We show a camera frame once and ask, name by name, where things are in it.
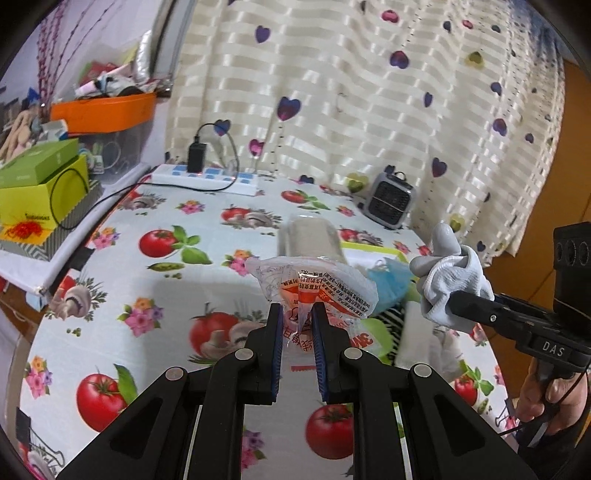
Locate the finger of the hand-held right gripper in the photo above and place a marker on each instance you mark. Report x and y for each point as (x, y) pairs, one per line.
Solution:
(485, 314)
(526, 310)

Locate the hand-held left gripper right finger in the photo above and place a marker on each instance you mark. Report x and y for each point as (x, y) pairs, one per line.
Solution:
(318, 350)

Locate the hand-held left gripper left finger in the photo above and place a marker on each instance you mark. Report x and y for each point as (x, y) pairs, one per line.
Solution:
(276, 350)

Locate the pale grey sock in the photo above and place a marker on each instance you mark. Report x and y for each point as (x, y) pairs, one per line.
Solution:
(448, 277)

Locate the light green mesh cloth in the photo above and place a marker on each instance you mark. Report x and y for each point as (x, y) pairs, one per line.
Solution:
(379, 334)

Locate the clear packet with orange print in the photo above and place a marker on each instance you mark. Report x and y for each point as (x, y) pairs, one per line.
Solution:
(323, 281)

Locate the black white striped cloth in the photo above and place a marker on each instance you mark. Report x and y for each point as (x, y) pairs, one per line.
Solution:
(392, 323)

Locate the blue face mask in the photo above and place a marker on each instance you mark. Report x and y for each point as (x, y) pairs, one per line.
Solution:
(390, 281)

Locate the green-edged white box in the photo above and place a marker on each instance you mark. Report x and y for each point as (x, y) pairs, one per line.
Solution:
(369, 249)

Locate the person's right hand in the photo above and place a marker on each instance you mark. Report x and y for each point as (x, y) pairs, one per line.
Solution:
(561, 397)

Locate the brown wooden cabinet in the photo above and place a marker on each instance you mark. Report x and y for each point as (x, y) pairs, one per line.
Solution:
(545, 184)

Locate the black binder clip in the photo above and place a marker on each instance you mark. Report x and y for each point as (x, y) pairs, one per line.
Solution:
(23, 424)
(505, 422)

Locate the grey cloth roll in bag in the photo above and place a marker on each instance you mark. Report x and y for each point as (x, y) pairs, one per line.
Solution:
(309, 240)

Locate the tomato print tablecloth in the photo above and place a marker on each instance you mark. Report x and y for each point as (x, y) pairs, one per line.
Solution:
(161, 286)

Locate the small grey desk heater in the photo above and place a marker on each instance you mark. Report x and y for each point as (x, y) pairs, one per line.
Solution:
(388, 201)

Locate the white power strip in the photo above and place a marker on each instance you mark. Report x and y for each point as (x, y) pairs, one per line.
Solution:
(175, 175)

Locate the black charger adapter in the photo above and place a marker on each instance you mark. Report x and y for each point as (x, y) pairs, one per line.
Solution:
(197, 157)

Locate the small black flat device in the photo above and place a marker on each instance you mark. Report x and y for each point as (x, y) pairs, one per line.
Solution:
(79, 258)

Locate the zigzag patterned box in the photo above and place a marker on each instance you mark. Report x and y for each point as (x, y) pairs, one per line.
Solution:
(69, 221)

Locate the cream curtain with hearts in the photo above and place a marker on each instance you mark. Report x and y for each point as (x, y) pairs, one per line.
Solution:
(346, 92)

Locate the large yellow-green box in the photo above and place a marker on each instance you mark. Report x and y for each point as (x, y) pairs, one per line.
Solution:
(27, 203)

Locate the clear bin with orange lid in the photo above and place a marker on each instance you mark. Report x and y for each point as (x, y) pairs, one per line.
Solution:
(106, 110)

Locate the flat green box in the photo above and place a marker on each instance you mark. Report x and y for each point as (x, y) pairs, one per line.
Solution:
(32, 164)

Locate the pile of assorted clutter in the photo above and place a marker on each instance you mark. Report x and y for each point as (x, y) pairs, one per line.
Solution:
(111, 83)

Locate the silver foil bag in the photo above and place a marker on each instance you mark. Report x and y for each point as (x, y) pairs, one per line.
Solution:
(144, 55)

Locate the beige plush doll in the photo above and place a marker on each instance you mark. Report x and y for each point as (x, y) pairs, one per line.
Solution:
(16, 134)

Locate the dried pink branches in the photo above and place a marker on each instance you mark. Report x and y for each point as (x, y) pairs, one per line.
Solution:
(46, 69)

